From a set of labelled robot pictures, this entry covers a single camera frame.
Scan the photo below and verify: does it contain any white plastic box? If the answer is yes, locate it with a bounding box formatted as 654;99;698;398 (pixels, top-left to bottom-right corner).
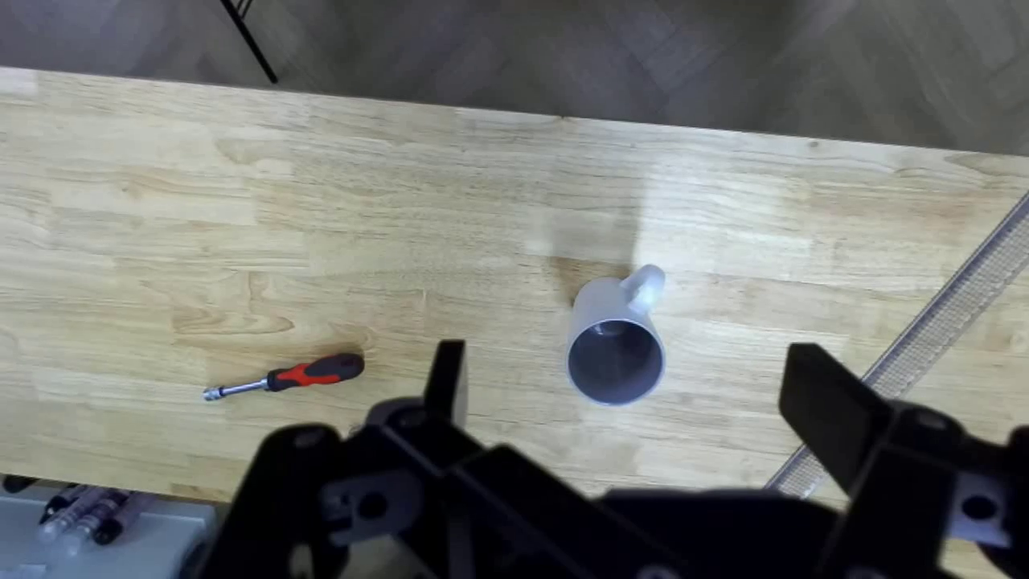
0;483;214;579

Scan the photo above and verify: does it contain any red black screwdriver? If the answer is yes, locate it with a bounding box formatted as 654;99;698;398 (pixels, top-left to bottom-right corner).
202;353;363;404

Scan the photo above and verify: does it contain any long metal ruler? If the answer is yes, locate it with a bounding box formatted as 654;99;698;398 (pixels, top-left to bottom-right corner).
767;193;1029;498

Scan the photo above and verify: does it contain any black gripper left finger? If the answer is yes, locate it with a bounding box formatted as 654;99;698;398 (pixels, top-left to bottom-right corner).
423;340;467;426

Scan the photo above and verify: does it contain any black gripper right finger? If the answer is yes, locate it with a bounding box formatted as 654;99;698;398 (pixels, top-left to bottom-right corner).
779;344;893;496

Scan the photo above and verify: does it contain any black tripod stand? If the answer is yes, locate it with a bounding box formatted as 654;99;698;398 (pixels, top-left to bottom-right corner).
218;0;278;83

